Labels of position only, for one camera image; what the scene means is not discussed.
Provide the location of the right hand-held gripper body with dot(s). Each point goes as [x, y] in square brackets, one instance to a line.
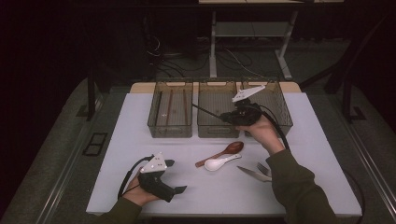
[246, 113]

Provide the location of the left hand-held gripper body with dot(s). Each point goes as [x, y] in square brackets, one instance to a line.
[155, 185]

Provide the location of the clear grey plastic bin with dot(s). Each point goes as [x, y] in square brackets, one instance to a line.
[214, 102]
[277, 105]
[171, 109]

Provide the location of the brown wooden spoon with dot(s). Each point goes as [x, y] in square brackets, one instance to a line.
[233, 147]

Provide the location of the white ceramic spoon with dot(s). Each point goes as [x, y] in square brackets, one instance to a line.
[213, 165]

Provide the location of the metal fork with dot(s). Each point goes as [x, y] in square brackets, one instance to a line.
[264, 169]

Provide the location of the metal table knife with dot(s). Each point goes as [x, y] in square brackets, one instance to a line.
[252, 173]

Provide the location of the person's left hand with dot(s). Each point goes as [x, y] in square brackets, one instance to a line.
[137, 194]

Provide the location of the person's right hand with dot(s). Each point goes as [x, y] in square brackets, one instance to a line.
[264, 135]

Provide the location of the white table mat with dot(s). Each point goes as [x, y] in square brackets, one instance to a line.
[202, 193]

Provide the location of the white-framed desk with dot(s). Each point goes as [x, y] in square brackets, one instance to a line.
[249, 29]

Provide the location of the black metal stand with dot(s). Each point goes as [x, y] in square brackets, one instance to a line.
[91, 96]
[347, 93]

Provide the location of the black floor socket frame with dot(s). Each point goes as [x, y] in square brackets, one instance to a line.
[95, 144]

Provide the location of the metal floor rail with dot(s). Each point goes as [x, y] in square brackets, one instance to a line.
[370, 161]
[62, 180]

